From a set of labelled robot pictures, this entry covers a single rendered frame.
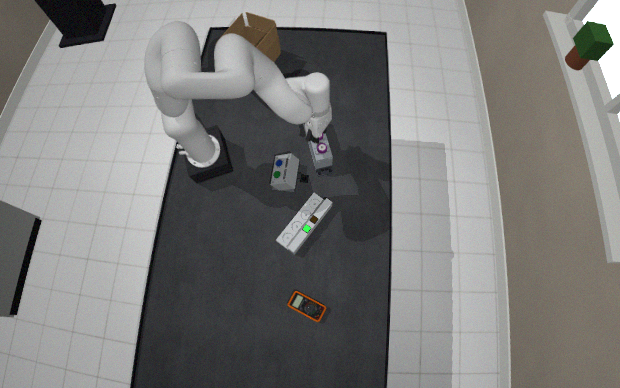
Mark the brown cardboard box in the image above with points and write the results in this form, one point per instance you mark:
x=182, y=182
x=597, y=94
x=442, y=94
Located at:
x=266, y=39

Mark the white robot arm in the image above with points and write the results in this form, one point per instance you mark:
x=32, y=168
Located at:
x=175, y=50

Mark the white control panel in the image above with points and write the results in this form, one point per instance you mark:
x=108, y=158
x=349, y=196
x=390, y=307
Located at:
x=286, y=173

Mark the orange pocket multimeter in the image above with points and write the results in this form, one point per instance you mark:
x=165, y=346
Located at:
x=307, y=306

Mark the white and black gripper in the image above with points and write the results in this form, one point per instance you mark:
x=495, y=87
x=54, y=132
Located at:
x=317, y=127

